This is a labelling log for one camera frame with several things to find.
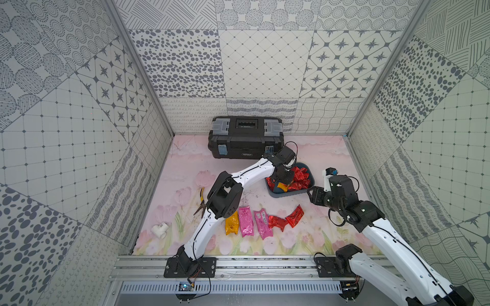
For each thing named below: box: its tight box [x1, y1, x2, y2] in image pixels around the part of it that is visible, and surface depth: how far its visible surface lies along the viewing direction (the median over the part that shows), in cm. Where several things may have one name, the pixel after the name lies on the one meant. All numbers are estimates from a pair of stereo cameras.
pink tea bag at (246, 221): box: [238, 205, 254, 238], surface depth 85 cm
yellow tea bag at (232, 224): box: [225, 210, 240, 236], surface depth 85 cm
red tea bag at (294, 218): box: [285, 204, 305, 229], surface depth 87 cm
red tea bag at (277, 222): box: [267, 215, 289, 233], surface depth 85 cm
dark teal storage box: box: [264, 161, 316, 199], surface depth 96 cm
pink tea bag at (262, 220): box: [253, 207, 274, 241], surface depth 85 cm
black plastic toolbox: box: [207, 116, 284, 161], surface depth 100 cm
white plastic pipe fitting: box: [150, 221, 170, 240], surface depth 83 cm
